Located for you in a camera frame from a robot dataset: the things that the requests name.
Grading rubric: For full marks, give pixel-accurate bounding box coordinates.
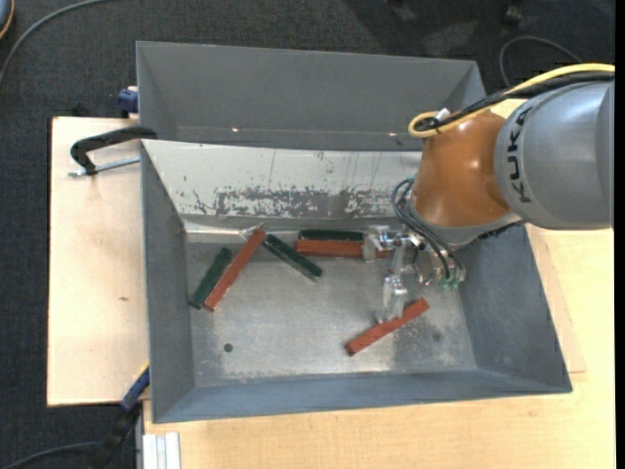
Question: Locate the grey metal bin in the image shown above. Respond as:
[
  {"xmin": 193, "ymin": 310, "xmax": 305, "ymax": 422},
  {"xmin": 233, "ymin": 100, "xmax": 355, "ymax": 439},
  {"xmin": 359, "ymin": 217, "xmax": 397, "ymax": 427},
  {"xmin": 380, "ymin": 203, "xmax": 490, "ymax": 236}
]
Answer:
[{"xmin": 135, "ymin": 40, "xmax": 573, "ymax": 424}]

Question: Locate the dark green flat block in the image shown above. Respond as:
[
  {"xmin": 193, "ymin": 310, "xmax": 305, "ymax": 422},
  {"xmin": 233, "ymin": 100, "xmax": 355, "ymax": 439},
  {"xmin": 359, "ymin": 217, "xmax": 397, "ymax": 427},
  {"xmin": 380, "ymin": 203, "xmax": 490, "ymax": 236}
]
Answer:
[
  {"xmin": 188, "ymin": 246, "xmax": 233, "ymax": 311},
  {"xmin": 298, "ymin": 228, "xmax": 365, "ymax": 244},
  {"xmin": 261, "ymin": 233, "xmax": 324, "ymax": 283}
]

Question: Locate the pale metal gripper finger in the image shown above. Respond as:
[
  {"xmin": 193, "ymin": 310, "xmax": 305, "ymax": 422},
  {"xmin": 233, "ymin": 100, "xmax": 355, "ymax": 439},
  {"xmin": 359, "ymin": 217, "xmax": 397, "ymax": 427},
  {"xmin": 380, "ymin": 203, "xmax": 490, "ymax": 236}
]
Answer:
[
  {"xmin": 373, "ymin": 273, "xmax": 408, "ymax": 324},
  {"xmin": 362, "ymin": 225, "xmax": 399, "ymax": 263}
]

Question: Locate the red-brown flat block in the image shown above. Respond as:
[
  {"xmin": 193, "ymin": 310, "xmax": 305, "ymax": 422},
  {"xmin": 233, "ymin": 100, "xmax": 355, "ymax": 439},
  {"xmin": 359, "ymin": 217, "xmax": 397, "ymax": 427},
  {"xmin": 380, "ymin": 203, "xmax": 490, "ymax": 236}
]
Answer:
[
  {"xmin": 344, "ymin": 297, "xmax": 432, "ymax": 358},
  {"xmin": 293, "ymin": 238, "xmax": 368, "ymax": 260},
  {"xmin": 203, "ymin": 227, "xmax": 268, "ymax": 314}
]

